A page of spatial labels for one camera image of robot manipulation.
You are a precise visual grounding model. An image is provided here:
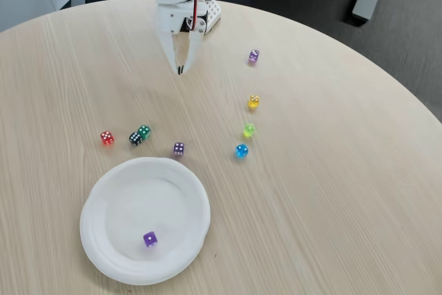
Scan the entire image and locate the white paper plate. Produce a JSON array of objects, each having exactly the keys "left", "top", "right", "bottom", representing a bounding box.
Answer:
[{"left": 79, "top": 156, "right": 211, "bottom": 286}]

